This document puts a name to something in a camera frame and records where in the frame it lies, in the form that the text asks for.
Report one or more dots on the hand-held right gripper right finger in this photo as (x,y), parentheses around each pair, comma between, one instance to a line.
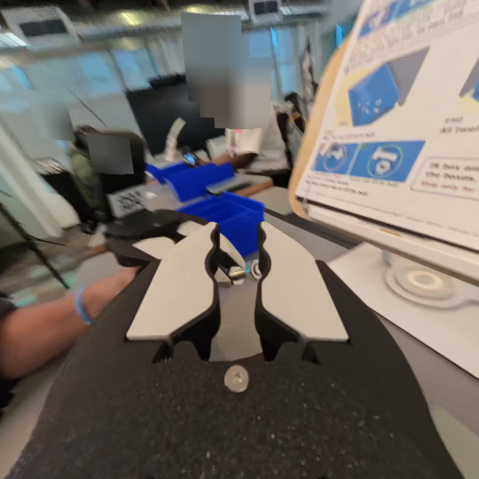
(303,296)

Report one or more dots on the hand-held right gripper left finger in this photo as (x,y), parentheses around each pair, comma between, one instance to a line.
(172,296)

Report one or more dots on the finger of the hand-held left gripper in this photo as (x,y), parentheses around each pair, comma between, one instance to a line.
(233,258)
(156,247)

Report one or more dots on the silver bolt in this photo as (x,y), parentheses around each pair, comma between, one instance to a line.
(238,274)

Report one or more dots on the blue plastic bin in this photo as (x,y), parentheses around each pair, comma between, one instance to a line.
(239,224)
(198,183)
(161,172)

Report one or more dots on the person's left forearm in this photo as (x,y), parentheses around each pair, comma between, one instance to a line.
(37,337)

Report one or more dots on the grey desk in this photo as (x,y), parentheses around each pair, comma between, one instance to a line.
(449,441)

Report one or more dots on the person's left hand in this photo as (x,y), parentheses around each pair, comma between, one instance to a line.
(116,288)

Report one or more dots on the grey metal plate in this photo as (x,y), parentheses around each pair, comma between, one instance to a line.
(228,185)

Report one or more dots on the white document stand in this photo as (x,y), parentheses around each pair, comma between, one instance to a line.
(426,314)
(174,138)

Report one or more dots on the blue wristband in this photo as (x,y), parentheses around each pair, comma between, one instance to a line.
(82,308)

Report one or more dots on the black monitor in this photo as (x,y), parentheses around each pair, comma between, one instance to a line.
(157,112)

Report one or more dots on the printed instruction sheet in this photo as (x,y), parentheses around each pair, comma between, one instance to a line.
(389,112)

